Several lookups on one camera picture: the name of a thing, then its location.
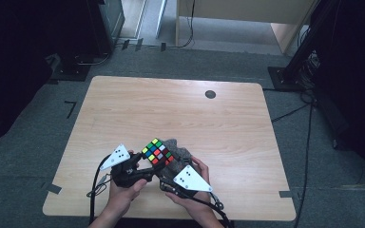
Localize grey fuzzy sock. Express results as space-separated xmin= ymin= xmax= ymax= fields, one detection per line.
xmin=160 ymin=138 xmax=194 ymax=179

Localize black stand base plate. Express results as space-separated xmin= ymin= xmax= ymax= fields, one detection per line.
xmin=50 ymin=53 xmax=92 ymax=83

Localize tangled black cables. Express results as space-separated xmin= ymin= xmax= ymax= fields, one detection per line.
xmin=296 ymin=50 xmax=322 ymax=96

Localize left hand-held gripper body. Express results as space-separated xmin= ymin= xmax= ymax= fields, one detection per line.
xmin=99 ymin=143 xmax=142 ymax=188

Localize long black floor cable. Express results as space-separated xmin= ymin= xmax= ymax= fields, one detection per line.
xmin=293 ymin=104 xmax=314 ymax=228

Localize black looped floor cable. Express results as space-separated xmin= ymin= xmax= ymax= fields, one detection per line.
xmin=73 ymin=50 xmax=112 ymax=67

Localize dark curtain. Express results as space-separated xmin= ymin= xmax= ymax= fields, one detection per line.
xmin=0 ymin=0 xmax=91 ymax=151
xmin=310 ymin=0 xmax=365 ymax=191

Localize black hanging cable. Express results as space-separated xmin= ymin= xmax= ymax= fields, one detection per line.
xmin=167 ymin=0 xmax=197 ymax=49

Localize black tape corner mark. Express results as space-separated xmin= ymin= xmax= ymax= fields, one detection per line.
xmin=64 ymin=100 xmax=78 ymax=120

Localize black cabinet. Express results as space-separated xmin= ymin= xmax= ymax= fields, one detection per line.
xmin=86 ymin=0 xmax=126 ymax=57

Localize person's left hand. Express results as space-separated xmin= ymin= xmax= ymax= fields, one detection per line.
xmin=106 ymin=178 xmax=149 ymax=214

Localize person's right hand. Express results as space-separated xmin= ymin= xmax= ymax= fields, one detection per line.
xmin=165 ymin=156 xmax=219 ymax=220

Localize light wooden desk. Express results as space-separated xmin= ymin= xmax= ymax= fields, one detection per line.
xmin=175 ymin=0 xmax=318 ymax=55

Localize multicoloured puzzle cube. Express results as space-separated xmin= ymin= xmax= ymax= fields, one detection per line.
xmin=141 ymin=138 xmax=176 ymax=166

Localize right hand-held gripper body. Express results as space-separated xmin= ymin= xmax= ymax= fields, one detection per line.
xmin=170 ymin=164 xmax=214 ymax=200

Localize short black floor cable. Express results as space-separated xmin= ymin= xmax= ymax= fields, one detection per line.
xmin=271 ymin=103 xmax=312 ymax=124

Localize black metal stand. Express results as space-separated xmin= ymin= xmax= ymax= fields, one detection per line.
xmin=267 ymin=0 xmax=334 ymax=93

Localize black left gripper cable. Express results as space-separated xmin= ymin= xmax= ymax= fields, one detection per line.
xmin=87 ymin=154 xmax=114 ymax=225

